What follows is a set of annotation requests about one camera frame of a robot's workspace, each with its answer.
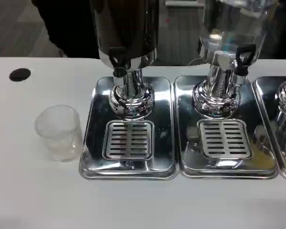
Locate slotted grid under dark dispenser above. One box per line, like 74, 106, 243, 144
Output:
102, 120, 156, 161

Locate person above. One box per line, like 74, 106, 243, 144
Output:
31, 0, 101, 59

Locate black tap of clear dispenser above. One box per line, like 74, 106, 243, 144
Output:
235, 43, 257, 86

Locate dark drink dispenser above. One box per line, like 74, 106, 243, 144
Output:
89, 0, 161, 120

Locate black tap of dark dispenser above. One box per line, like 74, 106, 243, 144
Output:
108, 46, 131, 78

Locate steel tray at edge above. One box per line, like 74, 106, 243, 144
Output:
251, 75, 286, 182

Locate slotted grid under clear dispenser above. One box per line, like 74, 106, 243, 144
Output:
196, 119, 253, 160

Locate clear drink dispenser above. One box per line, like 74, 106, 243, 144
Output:
192, 0, 278, 119

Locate thin grey cable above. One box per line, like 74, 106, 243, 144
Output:
186, 56, 206, 66

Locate black round counter grommet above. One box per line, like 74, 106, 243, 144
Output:
9, 68, 31, 82

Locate steel tray under dark dispenser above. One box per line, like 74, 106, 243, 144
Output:
78, 75, 178, 181

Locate clear ribbed glass cup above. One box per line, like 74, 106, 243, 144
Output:
35, 104, 85, 163

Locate steel tray under clear dispenser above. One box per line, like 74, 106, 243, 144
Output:
173, 74, 281, 180

